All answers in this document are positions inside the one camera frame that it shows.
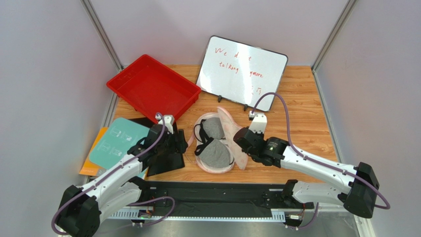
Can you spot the white dry-erase board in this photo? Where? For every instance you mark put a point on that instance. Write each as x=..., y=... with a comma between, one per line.
x=241, y=73

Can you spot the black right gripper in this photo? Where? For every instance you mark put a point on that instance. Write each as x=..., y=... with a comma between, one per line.
x=241, y=140

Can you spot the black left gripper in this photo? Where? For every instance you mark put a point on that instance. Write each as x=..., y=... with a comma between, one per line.
x=177, y=146

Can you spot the black board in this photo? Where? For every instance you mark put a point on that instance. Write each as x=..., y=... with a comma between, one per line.
x=167, y=163

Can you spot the grey black bra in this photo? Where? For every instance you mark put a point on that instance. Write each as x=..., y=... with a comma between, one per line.
x=211, y=147

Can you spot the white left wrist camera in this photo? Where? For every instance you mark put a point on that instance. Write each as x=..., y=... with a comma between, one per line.
x=167, y=120

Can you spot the teal board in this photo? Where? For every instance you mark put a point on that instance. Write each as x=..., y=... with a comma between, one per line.
x=121, y=135

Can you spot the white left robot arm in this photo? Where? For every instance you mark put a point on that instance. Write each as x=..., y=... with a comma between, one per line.
x=83, y=209

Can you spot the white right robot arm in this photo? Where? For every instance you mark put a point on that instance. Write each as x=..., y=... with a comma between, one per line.
x=353, y=187

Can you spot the aluminium frame rail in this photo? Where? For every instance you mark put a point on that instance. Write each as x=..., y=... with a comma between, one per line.
x=142, y=215

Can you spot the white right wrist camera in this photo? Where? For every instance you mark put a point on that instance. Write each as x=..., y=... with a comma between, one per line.
x=258, y=122

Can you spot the red plastic tray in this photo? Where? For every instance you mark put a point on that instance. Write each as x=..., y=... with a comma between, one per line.
x=151, y=87

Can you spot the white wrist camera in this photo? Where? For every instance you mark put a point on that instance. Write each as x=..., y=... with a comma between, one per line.
x=258, y=122
x=167, y=120

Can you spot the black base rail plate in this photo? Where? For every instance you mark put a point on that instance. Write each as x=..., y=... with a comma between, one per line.
x=226, y=200

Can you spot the orange board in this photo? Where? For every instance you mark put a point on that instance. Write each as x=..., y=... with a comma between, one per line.
x=89, y=168

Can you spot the floral mesh laundry bag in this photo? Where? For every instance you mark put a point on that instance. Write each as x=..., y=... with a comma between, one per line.
x=230, y=128

